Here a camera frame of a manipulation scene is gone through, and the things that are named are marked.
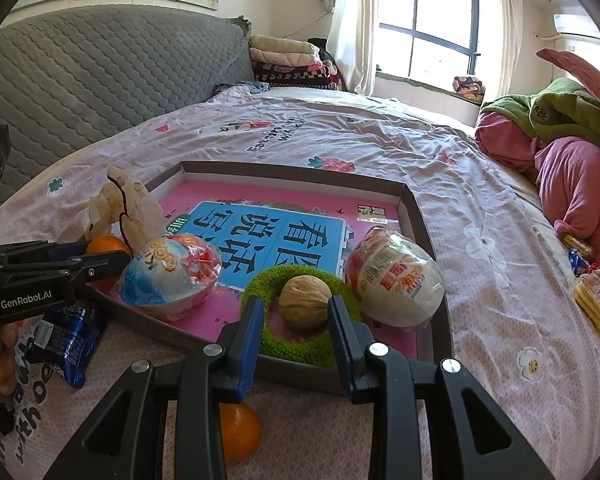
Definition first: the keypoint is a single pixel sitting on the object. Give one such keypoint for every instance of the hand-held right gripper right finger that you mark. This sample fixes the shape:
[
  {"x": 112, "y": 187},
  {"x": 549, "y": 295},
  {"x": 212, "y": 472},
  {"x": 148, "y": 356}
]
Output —
[{"x": 342, "y": 345}]

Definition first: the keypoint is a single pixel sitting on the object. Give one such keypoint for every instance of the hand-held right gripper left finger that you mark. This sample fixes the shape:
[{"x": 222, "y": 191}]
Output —
[{"x": 247, "y": 345}]

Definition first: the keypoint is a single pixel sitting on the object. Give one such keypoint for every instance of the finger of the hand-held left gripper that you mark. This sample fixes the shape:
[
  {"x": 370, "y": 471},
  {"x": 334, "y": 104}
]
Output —
[
  {"x": 55, "y": 250},
  {"x": 95, "y": 267}
]

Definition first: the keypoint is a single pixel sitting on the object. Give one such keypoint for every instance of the orange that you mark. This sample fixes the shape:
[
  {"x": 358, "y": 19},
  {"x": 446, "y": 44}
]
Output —
[
  {"x": 240, "y": 435},
  {"x": 107, "y": 245}
]

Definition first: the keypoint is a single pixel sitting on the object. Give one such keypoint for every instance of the grey cardboard box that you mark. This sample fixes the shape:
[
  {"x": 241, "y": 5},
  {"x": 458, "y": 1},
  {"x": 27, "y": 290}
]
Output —
[{"x": 290, "y": 377}]

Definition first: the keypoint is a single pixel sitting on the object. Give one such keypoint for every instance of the blue snack packet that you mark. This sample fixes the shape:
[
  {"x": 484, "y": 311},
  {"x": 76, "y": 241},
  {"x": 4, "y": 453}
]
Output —
[{"x": 65, "y": 340}]

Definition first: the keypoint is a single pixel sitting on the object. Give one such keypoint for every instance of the walnut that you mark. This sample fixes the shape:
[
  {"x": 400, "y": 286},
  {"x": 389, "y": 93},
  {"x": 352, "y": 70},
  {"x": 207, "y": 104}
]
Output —
[{"x": 302, "y": 305}]

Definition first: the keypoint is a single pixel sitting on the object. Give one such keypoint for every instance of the blue clear toy egg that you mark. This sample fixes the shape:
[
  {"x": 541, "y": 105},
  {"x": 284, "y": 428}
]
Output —
[{"x": 170, "y": 280}]

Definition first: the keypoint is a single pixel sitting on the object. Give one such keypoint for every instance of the person's left hand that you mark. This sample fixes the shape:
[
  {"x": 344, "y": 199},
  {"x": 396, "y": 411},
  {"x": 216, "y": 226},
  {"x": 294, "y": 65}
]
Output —
[{"x": 2, "y": 372}]

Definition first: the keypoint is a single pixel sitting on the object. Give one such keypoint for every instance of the white toy egg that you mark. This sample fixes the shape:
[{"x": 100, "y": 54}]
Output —
[{"x": 395, "y": 280}]

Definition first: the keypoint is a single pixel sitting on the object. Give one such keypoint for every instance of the pink and blue book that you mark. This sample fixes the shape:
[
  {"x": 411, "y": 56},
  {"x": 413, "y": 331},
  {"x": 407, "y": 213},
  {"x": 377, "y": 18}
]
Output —
[{"x": 280, "y": 230}]

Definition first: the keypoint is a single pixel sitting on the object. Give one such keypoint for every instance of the grey quilted headboard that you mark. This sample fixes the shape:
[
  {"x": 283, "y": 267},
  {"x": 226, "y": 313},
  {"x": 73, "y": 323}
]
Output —
[{"x": 105, "y": 75}]

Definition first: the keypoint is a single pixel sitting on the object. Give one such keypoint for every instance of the small blue packet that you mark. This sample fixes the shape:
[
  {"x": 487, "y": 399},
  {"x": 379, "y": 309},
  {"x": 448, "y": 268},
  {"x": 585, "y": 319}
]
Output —
[{"x": 577, "y": 262}]

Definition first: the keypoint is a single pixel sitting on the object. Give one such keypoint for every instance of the yellow snack packet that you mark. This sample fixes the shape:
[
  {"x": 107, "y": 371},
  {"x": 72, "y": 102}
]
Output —
[{"x": 577, "y": 246}]

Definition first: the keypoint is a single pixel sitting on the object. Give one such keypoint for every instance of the stack of folded blankets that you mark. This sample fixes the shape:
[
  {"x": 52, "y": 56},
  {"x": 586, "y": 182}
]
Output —
[{"x": 290, "y": 62}]

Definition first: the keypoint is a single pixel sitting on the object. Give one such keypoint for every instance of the folded patterned clothes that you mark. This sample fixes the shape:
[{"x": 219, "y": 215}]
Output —
[{"x": 469, "y": 87}]

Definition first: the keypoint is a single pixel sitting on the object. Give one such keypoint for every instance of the pink quilt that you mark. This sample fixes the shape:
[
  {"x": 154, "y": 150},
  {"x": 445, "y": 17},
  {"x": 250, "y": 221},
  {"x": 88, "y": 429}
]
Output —
[{"x": 575, "y": 175}]

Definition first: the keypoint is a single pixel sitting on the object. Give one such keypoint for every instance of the white curtain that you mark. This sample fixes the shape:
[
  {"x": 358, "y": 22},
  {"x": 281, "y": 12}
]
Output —
[
  {"x": 352, "y": 25},
  {"x": 509, "y": 35}
]

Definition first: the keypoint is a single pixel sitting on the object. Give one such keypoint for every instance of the black framed window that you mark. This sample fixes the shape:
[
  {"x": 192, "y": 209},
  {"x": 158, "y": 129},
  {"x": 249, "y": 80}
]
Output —
[{"x": 430, "y": 35}]

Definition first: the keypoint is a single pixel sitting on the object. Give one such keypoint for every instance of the green blanket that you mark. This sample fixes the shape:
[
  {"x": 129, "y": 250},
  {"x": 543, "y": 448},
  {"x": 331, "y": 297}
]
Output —
[{"x": 565, "y": 110}]

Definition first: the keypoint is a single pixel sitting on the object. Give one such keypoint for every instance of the pink cushion cover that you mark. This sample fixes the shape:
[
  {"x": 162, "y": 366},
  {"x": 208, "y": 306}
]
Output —
[{"x": 580, "y": 70}]

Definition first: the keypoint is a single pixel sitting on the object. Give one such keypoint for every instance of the white air conditioner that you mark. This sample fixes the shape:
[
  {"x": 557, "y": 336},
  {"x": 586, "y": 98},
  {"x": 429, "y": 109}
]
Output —
[{"x": 577, "y": 25}]

